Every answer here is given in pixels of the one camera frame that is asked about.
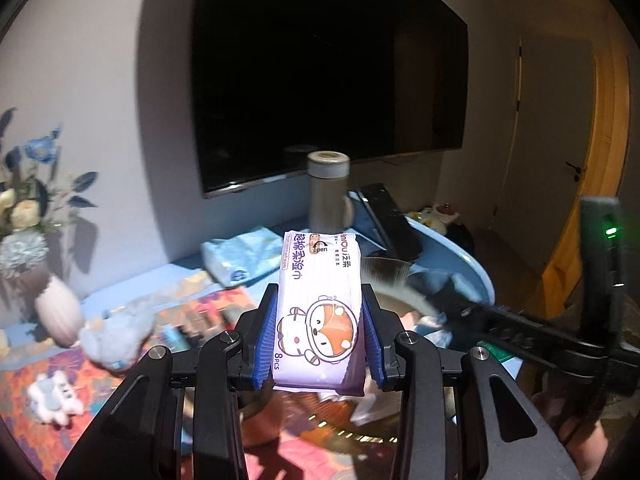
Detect white blue plush toy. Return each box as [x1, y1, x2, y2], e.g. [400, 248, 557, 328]
[78, 304, 155, 374]

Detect purple fox tissue pack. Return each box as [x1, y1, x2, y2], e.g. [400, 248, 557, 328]
[272, 231, 366, 396]

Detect person right hand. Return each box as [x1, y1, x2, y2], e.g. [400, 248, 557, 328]
[532, 392, 608, 480]

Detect white ribbed vase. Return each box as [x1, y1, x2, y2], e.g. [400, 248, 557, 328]
[35, 274, 85, 348]

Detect light blue tissue pack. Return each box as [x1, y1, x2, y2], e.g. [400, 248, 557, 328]
[201, 226, 283, 288]

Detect wooden door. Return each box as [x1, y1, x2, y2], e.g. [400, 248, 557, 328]
[541, 47, 630, 320]

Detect black smartphone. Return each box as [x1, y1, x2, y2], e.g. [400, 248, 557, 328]
[357, 183, 423, 262]

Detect blue white artificial flowers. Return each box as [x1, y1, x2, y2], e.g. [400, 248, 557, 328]
[1, 126, 99, 280]

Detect silver thermos bottle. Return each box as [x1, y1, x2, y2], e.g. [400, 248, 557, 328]
[307, 151, 350, 234]

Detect black television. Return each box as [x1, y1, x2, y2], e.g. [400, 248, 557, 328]
[191, 0, 469, 195]

